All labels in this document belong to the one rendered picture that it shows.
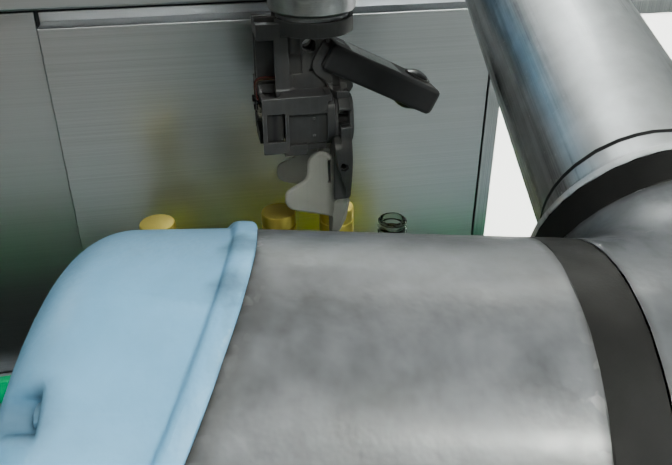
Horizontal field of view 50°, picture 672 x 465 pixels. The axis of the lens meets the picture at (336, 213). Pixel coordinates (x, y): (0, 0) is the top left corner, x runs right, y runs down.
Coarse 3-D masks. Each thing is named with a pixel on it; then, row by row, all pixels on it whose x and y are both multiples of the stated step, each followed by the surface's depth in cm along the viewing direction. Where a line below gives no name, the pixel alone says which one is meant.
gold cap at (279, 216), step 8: (264, 208) 71; (272, 208) 71; (280, 208) 71; (288, 208) 71; (264, 216) 70; (272, 216) 69; (280, 216) 69; (288, 216) 69; (264, 224) 70; (272, 224) 69; (280, 224) 69; (288, 224) 70
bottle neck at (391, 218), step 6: (384, 216) 74; (390, 216) 74; (396, 216) 74; (402, 216) 73; (378, 222) 73; (384, 222) 72; (390, 222) 74; (396, 222) 74; (402, 222) 72; (378, 228) 73; (384, 228) 72; (390, 228) 72; (396, 228) 72; (402, 228) 72
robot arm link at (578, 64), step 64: (512, 0) 34; (576, 0) 32; (512, 64) 32; (576, 64) 29; (640, 64) 28; (512, 128) 31; (576, 128) 27; (640, 128) 25; (576, 192) 24; (640, 192) 22; (640, 256) 18
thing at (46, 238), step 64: (0, 0) 68; (64, 0) 69; (128, 0) 70; (192, 0) 71; (256, 0) 73; (384, 0) 77; (448, 0) 78; (0, 64) 73; (0, 128) 76; (0, 192) 80; (64, 192) 81; (0, 256) 83; (64, 256) 85; (0, 320) 88
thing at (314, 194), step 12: (312, 156) 65; (324, 156) 65; (312, 168) 66; (324, 168) 66; (312, 180) 66; (324, 180) 66; (288, 192) 66; (300, 192) 66; (312, 192) 66; (324, 192) 67; (288, 204) 66; (300, 204) 67; (312, 204) 67; (324, 204) 67; (336, 204) 67; (348, 204) 67; (336, 216) 68; (336, 228) 69
